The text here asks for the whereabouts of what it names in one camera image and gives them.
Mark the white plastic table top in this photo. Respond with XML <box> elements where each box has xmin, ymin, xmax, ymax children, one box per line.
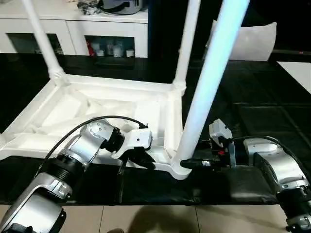
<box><xmin>0</xmin><ymin>72</ymin><xmax>192</xmax><ymax>181</ymax></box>

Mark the white plastic table leg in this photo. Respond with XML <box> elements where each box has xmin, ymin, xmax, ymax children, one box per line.
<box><xmin>178</xmin><ymin>0</ymin><xmax>251</xmax><ymax>169</ymax></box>
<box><xmin>21</xmin><ymin>0</ymin><xmax>66</xmax><ymax>84</ymax></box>
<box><xmin>173</xmin><ymin>0</ymin><xmax>202</xmax><ymax>89</ymax></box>

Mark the black floor mat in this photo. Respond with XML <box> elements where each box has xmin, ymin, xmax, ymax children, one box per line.
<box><xmin>0</xmin><ymin>52</ymin><xmax>311</xmax><ymax>207</ymax></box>

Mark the white flat panel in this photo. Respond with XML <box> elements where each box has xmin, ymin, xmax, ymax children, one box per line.
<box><xmin>276</xmin><ymin>61</ymin><xmax>311</xmax><ymax>94</ymax></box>

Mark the grey printed cushion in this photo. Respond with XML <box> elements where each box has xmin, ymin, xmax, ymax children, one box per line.
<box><xmin>206</xmin><ymin>19</ymin><xmax>277</xmax><ymax>62</ymax></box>

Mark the white glass-door cabinet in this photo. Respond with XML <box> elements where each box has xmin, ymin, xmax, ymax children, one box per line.
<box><xmin>0</xmin><ymin>0</ymin><xmax>149</xmax><ymax>58</ymax></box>

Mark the grey round bag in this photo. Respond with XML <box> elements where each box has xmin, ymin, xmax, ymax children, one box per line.
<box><xmin>101</xmin><ymin>0</ymin><xmax>149</xmax><ymax>15</ymax></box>

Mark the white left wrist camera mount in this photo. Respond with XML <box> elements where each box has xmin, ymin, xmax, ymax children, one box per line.
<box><xmin>111</xmin><ymin>128</ymin><xmax>154</xmax><ymax>160</ymax></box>

